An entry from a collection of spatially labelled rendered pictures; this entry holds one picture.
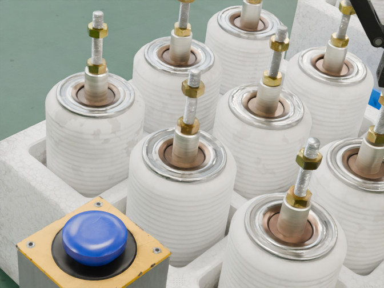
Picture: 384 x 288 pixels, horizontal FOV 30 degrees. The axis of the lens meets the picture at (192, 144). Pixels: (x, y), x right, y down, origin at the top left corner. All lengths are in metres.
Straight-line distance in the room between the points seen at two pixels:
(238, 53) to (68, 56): 0.48
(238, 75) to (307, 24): 0.29
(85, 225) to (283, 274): 0.18
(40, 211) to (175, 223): 0.16
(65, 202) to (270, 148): 0.20
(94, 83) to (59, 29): 0.64
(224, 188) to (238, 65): 0.24
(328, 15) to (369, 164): 0.45
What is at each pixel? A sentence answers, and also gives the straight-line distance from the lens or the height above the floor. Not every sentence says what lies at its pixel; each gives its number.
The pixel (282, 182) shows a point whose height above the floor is 0.19.
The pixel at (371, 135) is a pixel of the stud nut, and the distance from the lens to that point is 0.64.
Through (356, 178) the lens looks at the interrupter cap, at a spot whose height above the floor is 0.25.
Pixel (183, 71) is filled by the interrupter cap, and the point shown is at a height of 0.25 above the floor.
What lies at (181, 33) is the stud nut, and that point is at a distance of 0.74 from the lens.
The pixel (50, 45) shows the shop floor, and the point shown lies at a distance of 1.26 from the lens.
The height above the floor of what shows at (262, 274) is 0.24.
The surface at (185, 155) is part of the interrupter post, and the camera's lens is 0.62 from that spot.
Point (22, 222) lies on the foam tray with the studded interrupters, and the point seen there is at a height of 0.11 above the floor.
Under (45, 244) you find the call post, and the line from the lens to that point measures 0.46.
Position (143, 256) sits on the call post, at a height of 0.31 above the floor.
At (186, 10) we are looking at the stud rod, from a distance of 0.74.
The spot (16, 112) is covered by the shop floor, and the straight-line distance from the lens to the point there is 1.10.
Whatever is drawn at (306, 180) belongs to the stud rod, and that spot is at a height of 0.31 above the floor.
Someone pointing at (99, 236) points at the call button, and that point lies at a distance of 0.45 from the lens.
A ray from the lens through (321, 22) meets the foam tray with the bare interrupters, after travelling 1.08.
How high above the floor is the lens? 0.65
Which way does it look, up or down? 38 degrees down
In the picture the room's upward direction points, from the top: 8 degrees clockwise
